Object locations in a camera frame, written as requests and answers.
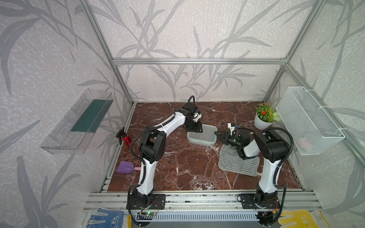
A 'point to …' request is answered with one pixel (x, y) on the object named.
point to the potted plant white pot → (261, 125)
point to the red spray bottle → (122, 134)
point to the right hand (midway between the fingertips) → (214, 134)
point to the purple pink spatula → (127, 167)
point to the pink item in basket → (303, 142)
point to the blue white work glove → (114, 219)
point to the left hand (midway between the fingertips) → (200, 132)
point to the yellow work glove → (303, 218)
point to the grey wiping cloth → (229, 160)
